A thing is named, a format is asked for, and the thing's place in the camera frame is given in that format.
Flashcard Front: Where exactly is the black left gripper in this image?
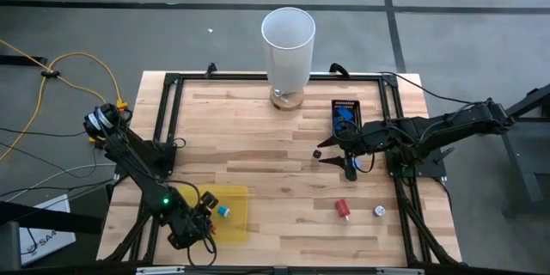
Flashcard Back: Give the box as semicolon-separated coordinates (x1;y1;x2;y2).
168;190;221;251

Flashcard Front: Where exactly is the black beam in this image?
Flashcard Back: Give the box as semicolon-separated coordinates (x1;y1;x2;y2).
0;199;104;235

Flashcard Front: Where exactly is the red wall charger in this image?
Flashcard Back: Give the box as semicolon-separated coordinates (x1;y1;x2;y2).
335;199;351;221

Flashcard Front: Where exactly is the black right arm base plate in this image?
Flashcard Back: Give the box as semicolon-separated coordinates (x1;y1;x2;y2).
385;144;448;178

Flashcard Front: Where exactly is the yellow extension cable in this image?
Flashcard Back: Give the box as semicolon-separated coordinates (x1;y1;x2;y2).
0;37;130;164

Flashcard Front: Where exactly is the black plastic mesh basket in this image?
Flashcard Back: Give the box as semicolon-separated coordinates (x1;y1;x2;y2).
330;99;364;138

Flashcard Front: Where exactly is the silver rail bracket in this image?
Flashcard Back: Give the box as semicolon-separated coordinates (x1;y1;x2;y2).
376;267;426;275
135;266;186;275

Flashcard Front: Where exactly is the round wooden lamp base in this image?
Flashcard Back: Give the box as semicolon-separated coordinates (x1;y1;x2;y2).
269;87;305;112

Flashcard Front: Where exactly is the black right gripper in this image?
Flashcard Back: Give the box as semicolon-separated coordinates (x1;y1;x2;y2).
317;121;393;182

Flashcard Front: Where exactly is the white printed box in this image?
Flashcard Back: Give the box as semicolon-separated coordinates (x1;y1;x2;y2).
17;193;77;266

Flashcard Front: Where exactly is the grey metal stand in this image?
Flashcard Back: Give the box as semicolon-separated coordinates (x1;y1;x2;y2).
476;83;550;216

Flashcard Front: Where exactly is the black floor bar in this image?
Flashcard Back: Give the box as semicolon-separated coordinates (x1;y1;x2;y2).
0;54;47;66

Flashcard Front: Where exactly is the white cylindrical lamp shade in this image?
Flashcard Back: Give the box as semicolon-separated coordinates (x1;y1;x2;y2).
260;6;317;95

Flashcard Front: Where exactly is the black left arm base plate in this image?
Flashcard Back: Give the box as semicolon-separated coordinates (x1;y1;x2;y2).
114;139;177;177

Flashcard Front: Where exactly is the yellow translucent plastic bin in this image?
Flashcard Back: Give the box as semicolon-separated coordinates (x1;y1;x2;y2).
167;183;250;244

